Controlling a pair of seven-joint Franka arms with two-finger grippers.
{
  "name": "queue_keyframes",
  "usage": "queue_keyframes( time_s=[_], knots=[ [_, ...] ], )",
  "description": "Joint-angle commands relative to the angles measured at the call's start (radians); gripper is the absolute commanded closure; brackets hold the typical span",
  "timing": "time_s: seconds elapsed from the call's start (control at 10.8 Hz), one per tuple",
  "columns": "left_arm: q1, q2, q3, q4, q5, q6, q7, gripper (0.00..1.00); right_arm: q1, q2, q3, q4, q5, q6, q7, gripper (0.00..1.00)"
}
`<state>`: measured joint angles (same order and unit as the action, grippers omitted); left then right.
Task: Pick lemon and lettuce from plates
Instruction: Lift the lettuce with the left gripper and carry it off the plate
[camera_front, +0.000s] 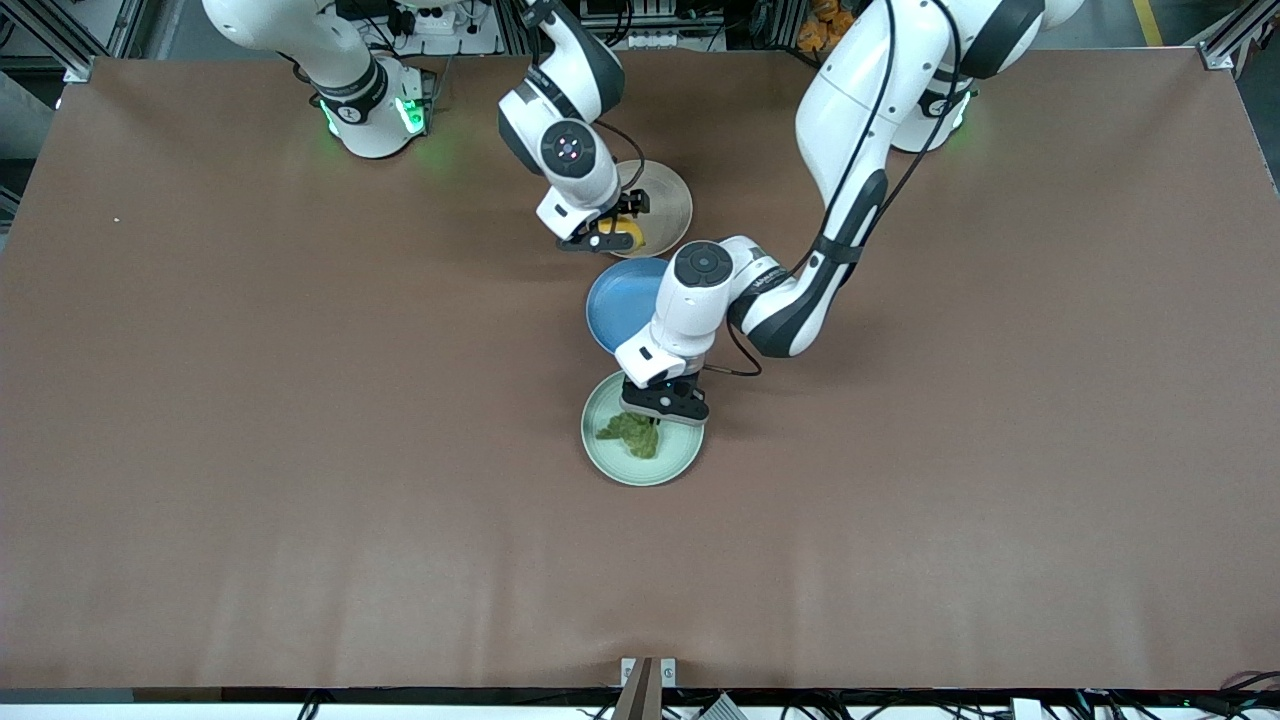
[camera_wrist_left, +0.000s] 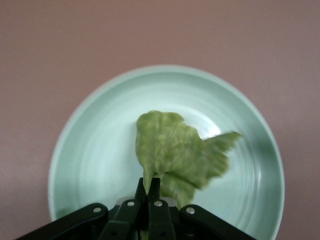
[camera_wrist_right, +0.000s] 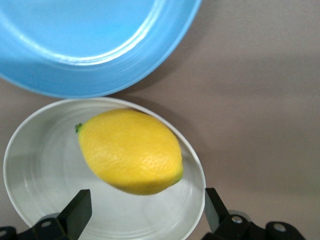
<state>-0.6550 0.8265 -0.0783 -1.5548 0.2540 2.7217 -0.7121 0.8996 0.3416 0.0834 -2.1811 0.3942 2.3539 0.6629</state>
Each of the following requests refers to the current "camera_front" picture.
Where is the green lettuce leaf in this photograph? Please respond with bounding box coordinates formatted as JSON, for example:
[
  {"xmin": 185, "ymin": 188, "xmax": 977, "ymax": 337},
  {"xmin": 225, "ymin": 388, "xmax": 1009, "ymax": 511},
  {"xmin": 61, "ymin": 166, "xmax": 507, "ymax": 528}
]
[{"xmin": 595, "ymin": 409, "xmax": 662, "ymax": 462}]

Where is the beige round plate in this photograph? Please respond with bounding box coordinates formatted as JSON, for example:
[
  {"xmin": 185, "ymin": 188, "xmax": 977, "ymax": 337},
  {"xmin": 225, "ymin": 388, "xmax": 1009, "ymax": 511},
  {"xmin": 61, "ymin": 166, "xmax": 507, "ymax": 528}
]
[{"xmin": 604, "ymin": 159, "xmax": 694, "ymax": 259}]

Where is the pale green round plate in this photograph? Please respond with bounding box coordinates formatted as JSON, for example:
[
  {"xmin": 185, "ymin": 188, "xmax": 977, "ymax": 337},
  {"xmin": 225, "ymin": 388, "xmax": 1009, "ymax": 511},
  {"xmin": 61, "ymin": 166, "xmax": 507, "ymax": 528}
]
[{"xmin": 580, "ymin": 370, "xmax": 706, "ymax": 488}]

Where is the blue round plate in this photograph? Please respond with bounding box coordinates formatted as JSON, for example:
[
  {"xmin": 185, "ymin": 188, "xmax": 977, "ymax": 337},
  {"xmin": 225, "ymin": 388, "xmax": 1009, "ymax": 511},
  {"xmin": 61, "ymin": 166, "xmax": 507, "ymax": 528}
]
[{"xmin": 585, "ymin": 257, "xmax": 672, "ymax": 357}]

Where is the metal equipment rack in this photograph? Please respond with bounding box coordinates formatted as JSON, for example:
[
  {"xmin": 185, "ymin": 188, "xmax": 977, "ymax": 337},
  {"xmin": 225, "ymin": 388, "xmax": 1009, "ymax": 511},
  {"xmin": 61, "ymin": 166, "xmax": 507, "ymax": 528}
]
[{"xmin": 580, "ymin": 0, "xmax": 727, "ymax": 51}]

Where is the white power strip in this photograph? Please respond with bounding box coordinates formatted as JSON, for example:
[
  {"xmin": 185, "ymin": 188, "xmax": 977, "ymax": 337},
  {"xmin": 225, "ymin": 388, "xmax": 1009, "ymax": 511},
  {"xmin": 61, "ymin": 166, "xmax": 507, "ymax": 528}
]
[{"xmin": 395, "ymin": 3, "xmax": 471, "ymax": 37}]

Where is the orange packaged goods pile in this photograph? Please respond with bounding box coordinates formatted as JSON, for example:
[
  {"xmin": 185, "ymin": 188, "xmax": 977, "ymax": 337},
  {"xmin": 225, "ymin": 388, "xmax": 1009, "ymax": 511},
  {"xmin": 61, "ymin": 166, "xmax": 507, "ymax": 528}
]
[{"xmin": 797, "ymin": 0, "xmax": 853, "ymax": 56}]

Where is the brown table cover sheet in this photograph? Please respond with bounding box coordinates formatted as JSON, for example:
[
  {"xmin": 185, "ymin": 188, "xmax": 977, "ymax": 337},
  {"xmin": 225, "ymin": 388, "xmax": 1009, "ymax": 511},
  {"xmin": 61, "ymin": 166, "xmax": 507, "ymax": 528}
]
[{"xmin": 0, "ymin": 50, "xmax": 1280, "ymax": 691}]

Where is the white mounting bracket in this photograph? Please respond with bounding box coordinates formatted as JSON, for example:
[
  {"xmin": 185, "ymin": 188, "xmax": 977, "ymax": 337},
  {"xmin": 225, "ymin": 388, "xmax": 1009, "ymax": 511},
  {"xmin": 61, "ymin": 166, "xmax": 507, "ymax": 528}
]
[{"xmin": 620, "ymin": 657, "xmax": 678, "ymax": 689}]

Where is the brown camera post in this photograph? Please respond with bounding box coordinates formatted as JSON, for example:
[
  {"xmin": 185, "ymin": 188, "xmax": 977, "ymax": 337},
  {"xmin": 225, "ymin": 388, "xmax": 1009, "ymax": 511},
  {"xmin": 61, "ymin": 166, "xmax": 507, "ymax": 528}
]
[{"xmin": 612, "ymin": 657, "xmax": 657, "ymax": 720}]

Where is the aluminium frame profile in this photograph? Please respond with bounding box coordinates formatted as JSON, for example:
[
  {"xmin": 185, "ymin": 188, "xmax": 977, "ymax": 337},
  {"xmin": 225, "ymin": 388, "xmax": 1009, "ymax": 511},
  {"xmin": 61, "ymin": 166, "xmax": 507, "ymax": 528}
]
[
  {"xmin": 1196, "ymin": 0, "xmax": 1280, "ymax": 71},
  {"xmin": 0, "ymin": 0, "xmax": 97, "ymax": 83}
]

